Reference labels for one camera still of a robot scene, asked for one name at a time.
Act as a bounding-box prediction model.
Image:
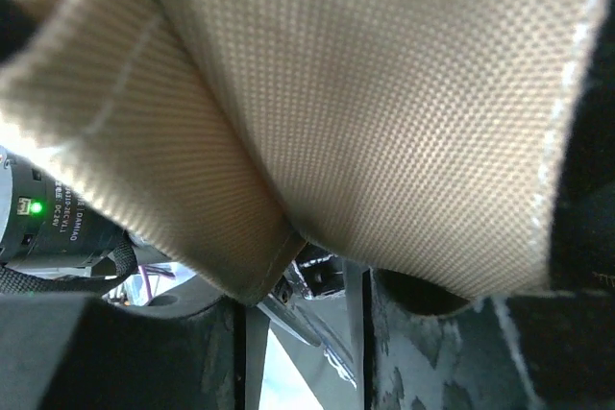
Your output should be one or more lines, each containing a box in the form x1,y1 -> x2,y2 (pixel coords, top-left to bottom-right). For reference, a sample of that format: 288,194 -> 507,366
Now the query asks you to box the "beige pet tent fabric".
1,0 -> 609,303

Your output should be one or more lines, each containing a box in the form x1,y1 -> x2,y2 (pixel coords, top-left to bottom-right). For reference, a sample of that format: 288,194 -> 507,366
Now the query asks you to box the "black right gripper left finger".
1,294 -> 235,409

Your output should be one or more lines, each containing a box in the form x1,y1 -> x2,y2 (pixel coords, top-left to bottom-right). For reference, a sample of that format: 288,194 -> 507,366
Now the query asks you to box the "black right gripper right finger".
362,270 -> 614,409

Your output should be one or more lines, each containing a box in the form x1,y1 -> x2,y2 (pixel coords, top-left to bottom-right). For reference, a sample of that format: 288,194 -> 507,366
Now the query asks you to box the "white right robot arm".
1,152 -> 614,409

